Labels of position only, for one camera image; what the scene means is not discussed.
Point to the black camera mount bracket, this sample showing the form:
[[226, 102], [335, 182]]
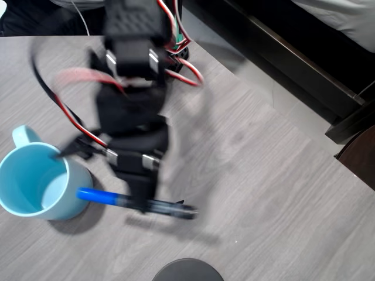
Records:
[[74, 147]]

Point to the blue Crayola marker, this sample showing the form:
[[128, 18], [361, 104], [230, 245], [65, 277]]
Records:
[[99, 196]]

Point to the light blue mug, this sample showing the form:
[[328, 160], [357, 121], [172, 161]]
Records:
[[73, 187]]

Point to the black round object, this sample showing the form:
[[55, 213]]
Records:
[[187, 270]]

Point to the white mattress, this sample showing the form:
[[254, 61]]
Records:
[[345, 17]]

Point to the dark wooden bed frame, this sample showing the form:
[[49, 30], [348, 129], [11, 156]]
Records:
[[293, 64]]

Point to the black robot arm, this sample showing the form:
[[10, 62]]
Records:
[[133, 55]]

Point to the dark brown round furniture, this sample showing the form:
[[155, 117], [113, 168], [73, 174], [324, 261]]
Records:
[[361, 158]]

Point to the green circuit board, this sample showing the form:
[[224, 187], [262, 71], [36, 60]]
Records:
[[176, 35]]

